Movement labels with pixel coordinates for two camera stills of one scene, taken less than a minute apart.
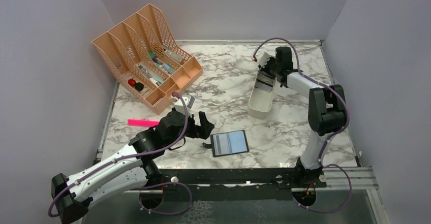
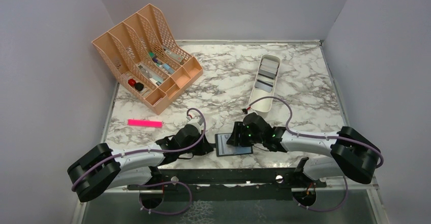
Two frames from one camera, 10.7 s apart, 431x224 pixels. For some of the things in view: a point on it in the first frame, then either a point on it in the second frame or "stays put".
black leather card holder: [228, 143] stays put
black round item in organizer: [139, 86] stays put
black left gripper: [204, 130] -> [205, 147]
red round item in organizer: [131, 82] stays put
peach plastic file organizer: [142, 54] stays put
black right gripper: [265, 69] -> [238, 130]
